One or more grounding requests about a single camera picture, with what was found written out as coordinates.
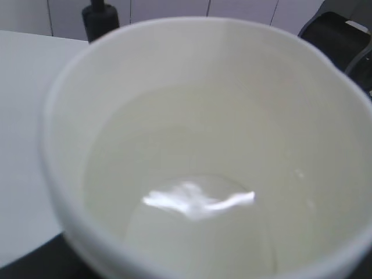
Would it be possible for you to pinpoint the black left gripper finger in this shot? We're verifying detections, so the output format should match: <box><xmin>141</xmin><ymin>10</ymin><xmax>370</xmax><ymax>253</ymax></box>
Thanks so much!
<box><xmin>1</xmin><ymin>234</ymin><xmax>99</xmax><ymax>279</ymax></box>

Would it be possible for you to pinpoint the white paper cup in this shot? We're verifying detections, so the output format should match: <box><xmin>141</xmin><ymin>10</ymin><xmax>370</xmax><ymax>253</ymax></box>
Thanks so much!
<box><xmin>40</xmin><ymin>17</ymin><xmax>371</xmax><ymax>278</ymax></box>

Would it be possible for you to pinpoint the black office chair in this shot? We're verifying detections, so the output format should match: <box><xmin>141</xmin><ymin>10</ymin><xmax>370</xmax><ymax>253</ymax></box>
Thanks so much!
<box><xmin>298</xmin><ymin>1</ymin><xmax>371</xmax><ymax>92</ymax></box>

